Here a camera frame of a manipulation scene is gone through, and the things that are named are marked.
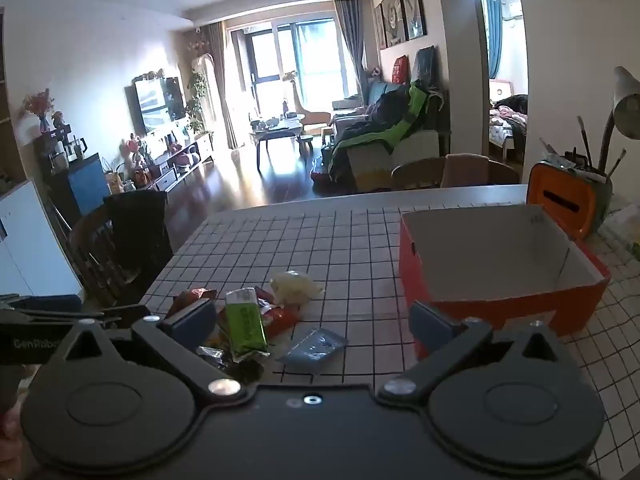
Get television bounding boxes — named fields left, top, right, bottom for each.
left=132, top=75, right=187, bottom=136

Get red cardboard box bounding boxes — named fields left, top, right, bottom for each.
left=398, top=203, right=612, bottom=361

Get blue cabinet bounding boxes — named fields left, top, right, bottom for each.
left=47, top=152, right=112, bottom=222

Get wooden dining chair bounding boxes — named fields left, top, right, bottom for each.
left=391, top=154, right=522, bottom=192
left=69, top=191, right=172, bottom=307

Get grey curtain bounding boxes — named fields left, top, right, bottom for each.
left=333, top=0, right=369, bottom=106

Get bed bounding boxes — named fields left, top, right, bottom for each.
left=488, top=93, right=529, bottom=161

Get green and black jacket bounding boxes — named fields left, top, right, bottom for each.
left=329, top=82, right=444, bottom=177

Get small framed painting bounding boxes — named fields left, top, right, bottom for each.
left=373, top=2, right=389, bottom=51

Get orange container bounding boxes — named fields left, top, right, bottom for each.
left=527, top=159, right=614, bottom=241

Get green house plant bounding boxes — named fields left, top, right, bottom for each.
left=187, top=69, right=209, bottom=134

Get coffee machine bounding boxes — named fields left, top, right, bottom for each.
left=39, top=127, right=77, bottom=171

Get pale blue packet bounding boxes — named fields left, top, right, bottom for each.
left=275, top=326, right=349, bottom=376

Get red flowers in vase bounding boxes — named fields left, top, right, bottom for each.
left=22, top=88, right=56, bottom=134

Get black cloth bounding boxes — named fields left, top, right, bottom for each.
left=103, top=191, right=169, bottom=282

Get dark silver foil snack packet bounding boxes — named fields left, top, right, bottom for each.
left=197, top=345, right=267, bottom=382

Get paint brush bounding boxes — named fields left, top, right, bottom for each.
left=577, top=115, right=594, bottom=169
left=607, top=148, right=627, bottom=179

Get white cabinet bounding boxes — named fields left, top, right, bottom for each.
left=0, top=178, right=84, bottom=302

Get beige curtain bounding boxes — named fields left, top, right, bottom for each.
left=207, top=20, right=239, bottom=150

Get coffee table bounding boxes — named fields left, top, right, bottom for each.
left=248, top=115, right=306, bottom=174

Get blue curtain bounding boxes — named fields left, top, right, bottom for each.
left=482, top=0, right=504, bottom=81

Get medium framed painting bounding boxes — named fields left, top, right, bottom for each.
left=380, top=0, right=407, bottom=47

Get cream translucent snack packet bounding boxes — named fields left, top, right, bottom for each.
left=270, top=270, right=326, bottom=309

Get large framed painting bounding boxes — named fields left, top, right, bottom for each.
left=398, top=0, right=427, bottom=42

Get desk lamp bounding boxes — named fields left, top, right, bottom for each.
left=597, top=65, right=640, bottom=177

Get dark red foil snack bag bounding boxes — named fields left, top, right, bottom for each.
left=171, top=287, right=219, bottom=317

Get white and yellow armchair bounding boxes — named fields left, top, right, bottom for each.
left=344, top=129, right=442, bottom=194

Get pink cloth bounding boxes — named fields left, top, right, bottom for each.
left=442, top=154, right=492, bottom=189

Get green snack packet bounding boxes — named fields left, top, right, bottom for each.
left=224, top=287, right=269, bottom=362

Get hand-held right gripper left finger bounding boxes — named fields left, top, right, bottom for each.
left=50, top=299, right=248, bottom=405

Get television cabinet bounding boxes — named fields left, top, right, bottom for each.
left=144, top=132, right=216, bottom=194

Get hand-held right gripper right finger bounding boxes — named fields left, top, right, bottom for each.
left=377, top=301, right=571, bottom=405

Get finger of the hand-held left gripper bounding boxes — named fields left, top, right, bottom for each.
left=0, top=295, right=82, bottom=313
left=25, top=304, right=152, bottom=329

